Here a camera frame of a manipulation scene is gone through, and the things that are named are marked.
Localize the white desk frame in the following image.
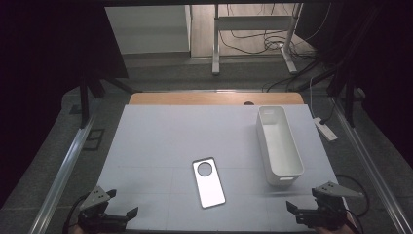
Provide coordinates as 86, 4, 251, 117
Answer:
211, 3, 304, 77

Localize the white cabinet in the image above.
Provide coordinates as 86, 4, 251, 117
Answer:
104, 4, 193, 56

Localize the white plastic storage bin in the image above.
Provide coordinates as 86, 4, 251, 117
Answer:
255, 105, 306, 187

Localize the aluminium rail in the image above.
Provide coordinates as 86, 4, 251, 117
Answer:
330, 97, 413, 234
28, 113, 97, 234

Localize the tangle of black cables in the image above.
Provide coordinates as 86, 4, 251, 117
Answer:
218, 3, 332, 94

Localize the black metal stand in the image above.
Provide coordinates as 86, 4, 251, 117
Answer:
325, 69, 365, 129
68, 73, 109, 130

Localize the white table mat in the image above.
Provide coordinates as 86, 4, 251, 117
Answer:
96, 103, 350, 234

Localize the black floor socket plate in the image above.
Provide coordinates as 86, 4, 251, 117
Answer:
82, 128, 106, 152

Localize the hand-held gripper cable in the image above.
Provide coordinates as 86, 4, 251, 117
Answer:
344, 208, 365, 234
62, 192, 91, 234

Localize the black plug cable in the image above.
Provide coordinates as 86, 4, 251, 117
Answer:
319, 97, 337, 126

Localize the dark curtain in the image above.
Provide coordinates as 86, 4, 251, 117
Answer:
0, 0, 130, 209
296, 0, 413, 160

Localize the white power strip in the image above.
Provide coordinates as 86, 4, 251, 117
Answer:
313, 116, 339, 142

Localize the wooden table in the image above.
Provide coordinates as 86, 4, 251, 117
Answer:
129, 92, 305, 106

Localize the left hand-held gripper cable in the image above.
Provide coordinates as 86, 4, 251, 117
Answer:
62, 192, 91, 234

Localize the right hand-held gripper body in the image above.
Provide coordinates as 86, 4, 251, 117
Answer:
295, 180, 365, 230

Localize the right hand-held gripper cable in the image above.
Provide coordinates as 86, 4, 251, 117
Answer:
344, 208, 365, 234

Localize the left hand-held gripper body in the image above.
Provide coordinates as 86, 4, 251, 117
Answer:
77, 185, 131, 234

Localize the person's right hand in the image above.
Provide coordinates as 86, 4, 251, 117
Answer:
313, 224, 358, 234

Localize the black looped floor cable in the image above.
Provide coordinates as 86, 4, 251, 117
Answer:
335, 174, 371, 218

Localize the thin white cable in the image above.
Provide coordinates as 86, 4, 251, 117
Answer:
308, 77, 319, 120

